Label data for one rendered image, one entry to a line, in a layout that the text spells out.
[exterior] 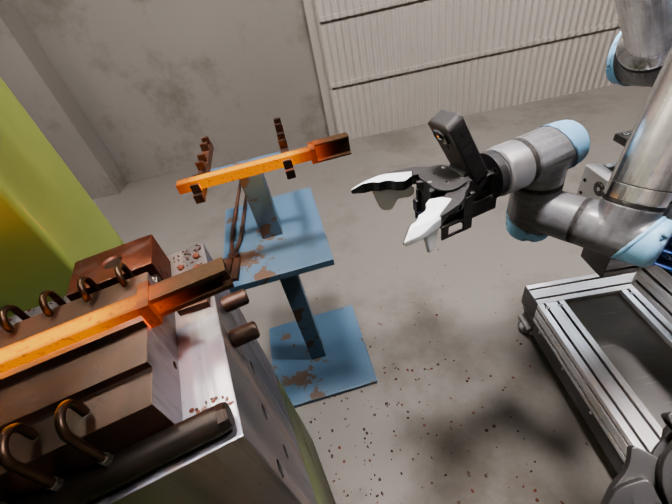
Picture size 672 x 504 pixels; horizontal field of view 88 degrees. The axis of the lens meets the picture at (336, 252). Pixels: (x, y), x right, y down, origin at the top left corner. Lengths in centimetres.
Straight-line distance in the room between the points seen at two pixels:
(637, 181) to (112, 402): 68
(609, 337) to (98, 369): 134
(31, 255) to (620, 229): 87
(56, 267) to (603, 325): 145
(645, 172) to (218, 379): 60
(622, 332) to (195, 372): 128
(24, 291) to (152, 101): 275
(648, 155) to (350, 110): 270
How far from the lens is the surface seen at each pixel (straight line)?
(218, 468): 46
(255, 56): 311
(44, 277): 74
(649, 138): 62
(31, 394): 49
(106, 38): 338
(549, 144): 61
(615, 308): 151
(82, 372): 47
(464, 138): 49
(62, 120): 353
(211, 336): 51
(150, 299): 45
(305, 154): 82
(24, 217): 69
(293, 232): 104
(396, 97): 319
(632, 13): 84
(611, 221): 63
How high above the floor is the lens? 127
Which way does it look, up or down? 40 degrees down
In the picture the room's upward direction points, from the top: 13 degrees counter-clockwise
